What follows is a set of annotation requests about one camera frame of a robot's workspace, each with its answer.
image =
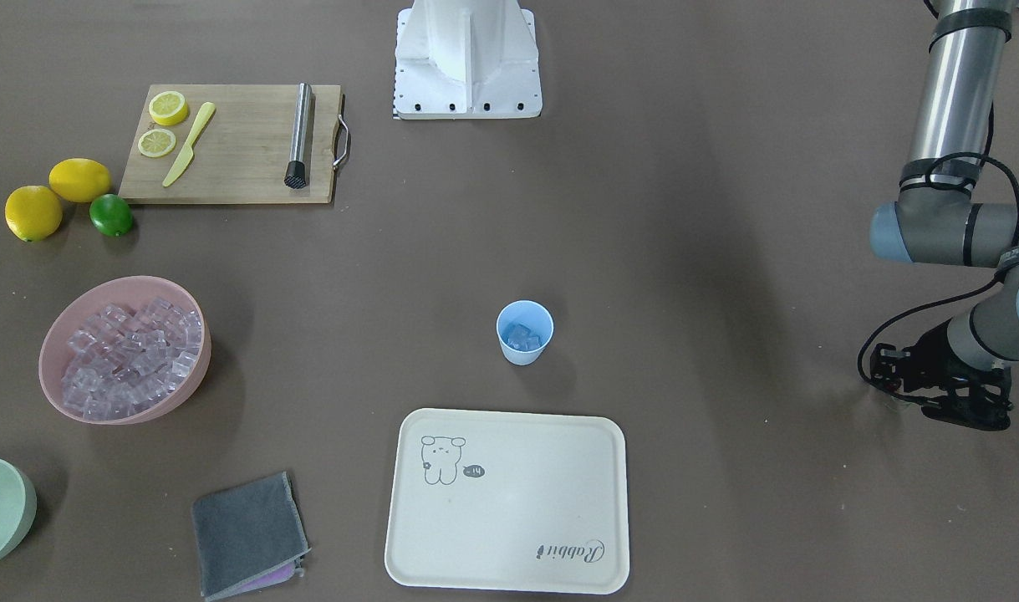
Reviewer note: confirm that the whole lemon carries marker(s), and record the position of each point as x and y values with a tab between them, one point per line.
33	213
80	180

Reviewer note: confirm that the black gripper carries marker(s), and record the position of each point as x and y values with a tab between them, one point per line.
925	357

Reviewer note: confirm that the yellow plastic knife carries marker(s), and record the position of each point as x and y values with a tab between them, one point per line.
187	153

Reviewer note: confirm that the cream rabbit tray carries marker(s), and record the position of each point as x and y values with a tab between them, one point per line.
509	501

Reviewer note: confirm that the lemon half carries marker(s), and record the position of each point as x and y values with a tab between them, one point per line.
168	108
156	143

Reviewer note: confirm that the pink bowl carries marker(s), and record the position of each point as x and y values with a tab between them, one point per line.
131	292

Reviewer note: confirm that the steel muddler black tip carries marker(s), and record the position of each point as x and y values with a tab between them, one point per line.
297	171

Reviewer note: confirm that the clear ice cubes pile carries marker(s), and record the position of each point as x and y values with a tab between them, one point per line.
126	362

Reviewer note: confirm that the wooden cutting board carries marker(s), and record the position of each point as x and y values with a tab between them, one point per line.
241	155

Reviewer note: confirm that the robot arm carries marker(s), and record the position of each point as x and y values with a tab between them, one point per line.
957	205

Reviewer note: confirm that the green lime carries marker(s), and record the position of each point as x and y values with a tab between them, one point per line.
111	215

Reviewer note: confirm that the grey folded cloth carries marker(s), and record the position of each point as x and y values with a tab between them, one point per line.
248	537

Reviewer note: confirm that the lemon half upper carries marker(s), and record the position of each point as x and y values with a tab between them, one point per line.
156	143

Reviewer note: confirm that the blue plastic cup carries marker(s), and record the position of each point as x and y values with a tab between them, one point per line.
534	316

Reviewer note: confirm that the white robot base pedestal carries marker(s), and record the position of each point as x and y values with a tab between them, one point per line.
466	60

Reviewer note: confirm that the ice cubes in cup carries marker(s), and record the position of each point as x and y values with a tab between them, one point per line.
523	339

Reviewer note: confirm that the lemon half lower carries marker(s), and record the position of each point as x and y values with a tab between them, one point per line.
168	108

